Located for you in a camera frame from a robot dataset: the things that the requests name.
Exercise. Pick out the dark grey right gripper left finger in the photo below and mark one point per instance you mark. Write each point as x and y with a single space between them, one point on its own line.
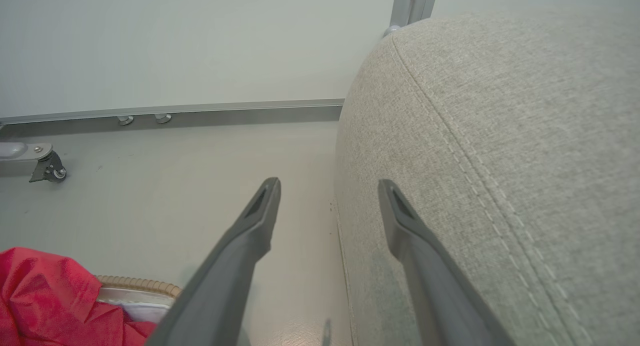
235 271

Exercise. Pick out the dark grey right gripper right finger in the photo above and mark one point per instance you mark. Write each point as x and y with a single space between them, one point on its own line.
435 286

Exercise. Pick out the red white striped sports garment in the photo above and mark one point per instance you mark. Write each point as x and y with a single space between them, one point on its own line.
45 301

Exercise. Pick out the white laundry basket brown rim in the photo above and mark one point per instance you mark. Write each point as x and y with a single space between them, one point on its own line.
150 286

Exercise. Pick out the white basket liner cloth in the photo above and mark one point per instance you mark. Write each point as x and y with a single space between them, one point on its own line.
145 306

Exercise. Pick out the beige grey fabric sofa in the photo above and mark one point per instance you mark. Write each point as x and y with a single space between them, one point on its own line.
525 151

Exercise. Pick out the small grey rail clip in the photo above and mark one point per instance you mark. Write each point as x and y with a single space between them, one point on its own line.
163 118
125 119

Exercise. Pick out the grey metal wall rail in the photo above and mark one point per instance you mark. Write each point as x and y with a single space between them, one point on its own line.
175 109

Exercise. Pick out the grey metal frame leg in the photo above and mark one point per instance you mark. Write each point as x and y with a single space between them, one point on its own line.
20 150

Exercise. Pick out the grey metal upright post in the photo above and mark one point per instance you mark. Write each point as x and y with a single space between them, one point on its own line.
412 3

